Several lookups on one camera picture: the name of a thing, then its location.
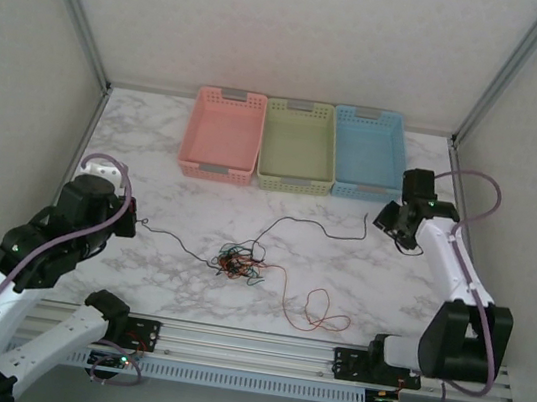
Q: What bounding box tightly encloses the thin dark grey cable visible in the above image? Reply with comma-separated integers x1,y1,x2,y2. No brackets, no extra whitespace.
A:
205,236,271,291

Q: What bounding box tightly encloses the thin teal cable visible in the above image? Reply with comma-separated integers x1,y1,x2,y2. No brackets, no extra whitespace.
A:
215,241,271,291

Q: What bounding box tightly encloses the blue plastic basket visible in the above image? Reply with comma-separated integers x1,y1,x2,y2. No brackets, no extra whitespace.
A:
322,102,417,208

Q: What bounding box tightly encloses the green plastic basket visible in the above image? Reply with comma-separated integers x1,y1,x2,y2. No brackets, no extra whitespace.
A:
253,94,347,201

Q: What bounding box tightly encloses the pink plastic basket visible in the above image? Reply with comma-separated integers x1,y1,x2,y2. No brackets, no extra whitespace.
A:
173,81,270,189

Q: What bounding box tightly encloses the aluminium table side rail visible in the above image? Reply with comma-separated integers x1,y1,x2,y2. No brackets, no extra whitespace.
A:
47,79,114,216
435,137,493,258

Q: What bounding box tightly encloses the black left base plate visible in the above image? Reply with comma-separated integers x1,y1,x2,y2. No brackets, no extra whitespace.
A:
116,314,164,355

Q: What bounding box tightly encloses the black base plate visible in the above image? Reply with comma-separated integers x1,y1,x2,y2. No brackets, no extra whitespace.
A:
330,344,428,393
116,314,164,355

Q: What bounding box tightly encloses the red base wire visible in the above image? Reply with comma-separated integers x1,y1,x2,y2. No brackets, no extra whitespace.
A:
122,334,151,361

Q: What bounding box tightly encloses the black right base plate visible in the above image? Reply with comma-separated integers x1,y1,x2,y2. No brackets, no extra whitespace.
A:
330,344,428,393

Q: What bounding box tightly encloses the aluminium frame post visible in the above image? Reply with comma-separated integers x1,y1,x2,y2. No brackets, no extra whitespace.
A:
451,0,537,160
15,0,127,97

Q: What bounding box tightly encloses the aluminium mounting rail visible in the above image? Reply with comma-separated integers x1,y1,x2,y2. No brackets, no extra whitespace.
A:
15,294,520,402

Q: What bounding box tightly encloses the white slotted cable duct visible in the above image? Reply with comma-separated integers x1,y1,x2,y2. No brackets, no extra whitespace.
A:
41,340,370,402

